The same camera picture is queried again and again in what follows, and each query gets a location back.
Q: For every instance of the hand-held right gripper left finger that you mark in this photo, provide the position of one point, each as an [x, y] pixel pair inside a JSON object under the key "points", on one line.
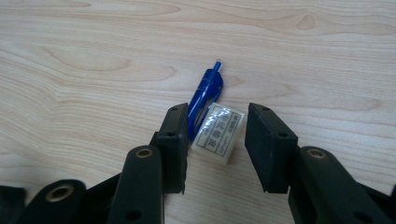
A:
{"points": [[141, 186]]}

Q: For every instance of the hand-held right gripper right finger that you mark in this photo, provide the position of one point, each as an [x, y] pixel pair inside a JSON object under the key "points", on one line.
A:
{"points": [[317, 183]]}

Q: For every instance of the blue pen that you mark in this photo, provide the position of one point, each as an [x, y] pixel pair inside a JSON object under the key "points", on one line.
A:
{"points": [[204, 93]]}

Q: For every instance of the small white eraser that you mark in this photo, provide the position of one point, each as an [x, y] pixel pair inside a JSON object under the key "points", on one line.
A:
{"points": [[218, 133]]}

